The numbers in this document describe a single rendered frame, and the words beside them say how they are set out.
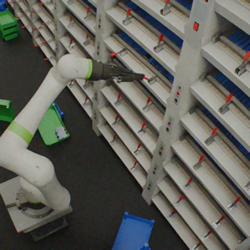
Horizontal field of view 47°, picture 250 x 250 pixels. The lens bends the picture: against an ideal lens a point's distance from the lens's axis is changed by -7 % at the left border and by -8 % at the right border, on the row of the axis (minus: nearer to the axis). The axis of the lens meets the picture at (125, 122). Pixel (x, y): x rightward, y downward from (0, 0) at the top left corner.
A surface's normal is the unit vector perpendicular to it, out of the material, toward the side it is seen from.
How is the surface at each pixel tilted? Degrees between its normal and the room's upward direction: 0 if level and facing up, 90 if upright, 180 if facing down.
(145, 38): 21
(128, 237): 0
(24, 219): 2
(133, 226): 0
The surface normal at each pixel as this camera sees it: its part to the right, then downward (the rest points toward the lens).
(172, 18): -0.21, -0.49
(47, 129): 0.26, -0.40
